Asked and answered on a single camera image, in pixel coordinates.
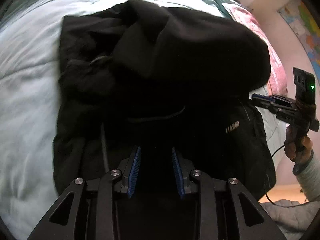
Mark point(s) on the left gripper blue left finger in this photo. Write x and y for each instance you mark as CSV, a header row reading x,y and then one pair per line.
x,y
129,168

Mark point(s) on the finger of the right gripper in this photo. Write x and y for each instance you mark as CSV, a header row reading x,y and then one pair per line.
x,y
267,102

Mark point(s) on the grey sleeved right forearm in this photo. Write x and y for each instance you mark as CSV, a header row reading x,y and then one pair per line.
x,y
307,175

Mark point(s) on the black hooded jacket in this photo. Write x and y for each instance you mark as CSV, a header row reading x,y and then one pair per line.
x,y
158,78

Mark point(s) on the colourful wall map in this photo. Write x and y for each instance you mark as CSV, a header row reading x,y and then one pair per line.
x,y
299,18

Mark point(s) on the light blue bed quilt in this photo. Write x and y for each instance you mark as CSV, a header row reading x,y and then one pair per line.
x,y
30,99

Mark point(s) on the person's right hand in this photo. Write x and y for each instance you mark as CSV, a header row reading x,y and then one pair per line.
x,y
290,147

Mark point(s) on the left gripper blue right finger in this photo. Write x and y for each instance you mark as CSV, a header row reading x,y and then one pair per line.
x,y
182,169

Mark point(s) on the grey quilted trousers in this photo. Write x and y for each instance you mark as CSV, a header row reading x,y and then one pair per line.
x,y
292,218

